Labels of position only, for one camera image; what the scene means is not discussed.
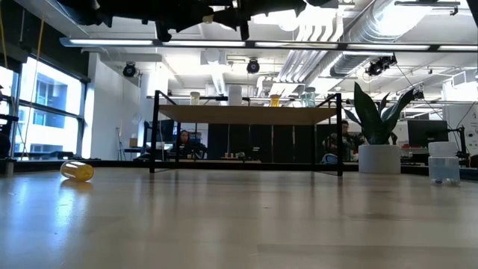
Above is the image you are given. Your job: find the black aluminium rig frame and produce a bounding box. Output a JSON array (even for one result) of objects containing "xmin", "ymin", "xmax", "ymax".
[{"xmin": 0, "ymin": 114, "xmax": 478, "ymax": 180}]

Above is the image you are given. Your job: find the wooden shelf black metal frame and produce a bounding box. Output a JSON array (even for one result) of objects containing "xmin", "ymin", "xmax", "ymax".
[{"xmin": 149, "ymin": 89, "xmax": 344, "ymax": 177}]

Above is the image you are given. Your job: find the black ceiling track fixture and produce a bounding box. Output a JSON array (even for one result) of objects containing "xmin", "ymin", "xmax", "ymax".
[{"xmin": 364, "ymin": 54, "xmax": 398, "ymax": 78}]

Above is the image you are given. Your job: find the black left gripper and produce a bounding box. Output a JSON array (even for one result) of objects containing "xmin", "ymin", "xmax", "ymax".
[{"xmin": 111, "ymin": 0, "xmax": 214, "ymax": 43}]

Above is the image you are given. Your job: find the white round plant pot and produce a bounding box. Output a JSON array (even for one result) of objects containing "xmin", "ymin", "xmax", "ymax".
[{"xmin": 357, "ymin": 143, "xmax": 403, "ymax": 175}]

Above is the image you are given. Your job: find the teal pill bottle white cap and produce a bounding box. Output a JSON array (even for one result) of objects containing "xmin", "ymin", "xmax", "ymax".
[{"xmin": 302, "ymin": 86, "xmax": 317, "ymax": 108}]

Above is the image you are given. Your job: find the black computer monitor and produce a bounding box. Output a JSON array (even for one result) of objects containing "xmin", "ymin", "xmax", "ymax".
[
  {"xmin": 147, "ymin": 119, "xmax": 176, "ymax": 145},
  {"xmin": 406, "ymin": 119, "xmax": 450, "ymax": 149}
]

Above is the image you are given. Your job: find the yellow hanging cable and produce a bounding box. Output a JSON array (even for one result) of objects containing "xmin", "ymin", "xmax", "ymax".
[
  {"xmin": 20, "ymin": 14, "xmax": 46, "ymax": 160},
  {"xmin": 0, "ymin": 0, "xmax": 8, "ymax": 70}
]

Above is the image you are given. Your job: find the green snake plant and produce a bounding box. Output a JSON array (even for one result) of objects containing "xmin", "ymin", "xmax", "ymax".
[{"xmin": 342, "ymin": 81, "xmax": 416, "ymax": 146}]

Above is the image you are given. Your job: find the clear pill bottle white cap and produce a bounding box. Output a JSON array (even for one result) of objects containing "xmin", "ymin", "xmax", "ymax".
[{"xmin": 427, "ymin": 140, "xmax": 462, "ymax": 187}]

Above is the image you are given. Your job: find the person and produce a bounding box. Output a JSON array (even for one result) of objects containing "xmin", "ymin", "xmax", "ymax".
[
  {"xmin": 170, "ymin": 129, "xmax": 208, "ymax": 160},
  {"xmin": 323, "ymin": 119, "xmax": 369, "ymax": 164}
]

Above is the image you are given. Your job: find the black cabinet row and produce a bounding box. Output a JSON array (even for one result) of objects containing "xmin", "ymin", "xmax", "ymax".
[{"xmin": 207, "ymin": 123, "xmax": 314, "ymax": 164}]

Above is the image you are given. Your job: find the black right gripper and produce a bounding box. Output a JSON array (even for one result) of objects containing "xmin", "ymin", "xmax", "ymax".
[{"xmin": 214, "ymin": 0, "xmax": 307, "ymax": 41}]

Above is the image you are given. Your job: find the long linear ceiling light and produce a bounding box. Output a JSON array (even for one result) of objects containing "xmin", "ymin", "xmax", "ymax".
[{"xmin": 59, "ymin": 36, "xmax": 478, "ymax": 54}]

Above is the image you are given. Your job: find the silver ventilation duct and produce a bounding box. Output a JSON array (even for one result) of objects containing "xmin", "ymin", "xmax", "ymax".
[{"xmin": 328, "ymin": 0, "xmax": 434, "ymax": 78}]

